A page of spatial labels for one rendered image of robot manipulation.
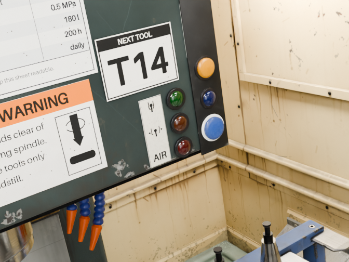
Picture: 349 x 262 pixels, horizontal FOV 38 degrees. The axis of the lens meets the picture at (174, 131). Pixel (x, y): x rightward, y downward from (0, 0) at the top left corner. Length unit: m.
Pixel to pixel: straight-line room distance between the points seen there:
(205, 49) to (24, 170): 0.26
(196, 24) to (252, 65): 1.08
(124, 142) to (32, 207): 0.13
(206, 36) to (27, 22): 0.22
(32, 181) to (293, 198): 1.30
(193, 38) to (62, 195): 0.24
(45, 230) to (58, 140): 0.77
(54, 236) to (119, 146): 0.76
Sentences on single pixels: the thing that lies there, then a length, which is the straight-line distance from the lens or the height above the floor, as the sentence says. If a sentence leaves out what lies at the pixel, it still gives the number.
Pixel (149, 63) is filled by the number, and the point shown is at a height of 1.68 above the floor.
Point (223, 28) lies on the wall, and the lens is 1.77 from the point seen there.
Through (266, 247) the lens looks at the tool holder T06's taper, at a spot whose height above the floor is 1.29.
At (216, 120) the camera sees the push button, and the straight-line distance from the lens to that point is 0.65.
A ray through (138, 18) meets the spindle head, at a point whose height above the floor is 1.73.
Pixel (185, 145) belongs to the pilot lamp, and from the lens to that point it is 0.63.
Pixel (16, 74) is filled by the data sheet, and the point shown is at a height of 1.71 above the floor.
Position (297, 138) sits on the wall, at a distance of 1.64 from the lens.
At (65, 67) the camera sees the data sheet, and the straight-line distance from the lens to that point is 0.55.
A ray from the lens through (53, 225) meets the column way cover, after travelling 1.32.
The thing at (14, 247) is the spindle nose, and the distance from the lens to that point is 0.74.
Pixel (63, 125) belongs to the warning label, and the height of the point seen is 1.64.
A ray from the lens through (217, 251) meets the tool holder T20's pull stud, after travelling 0.85.
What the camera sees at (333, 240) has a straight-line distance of 1.07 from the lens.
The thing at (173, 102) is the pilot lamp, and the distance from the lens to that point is 0.61.
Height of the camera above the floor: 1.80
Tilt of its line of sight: 20 degrees down
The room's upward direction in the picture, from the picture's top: 9 degrees counter-clockwise
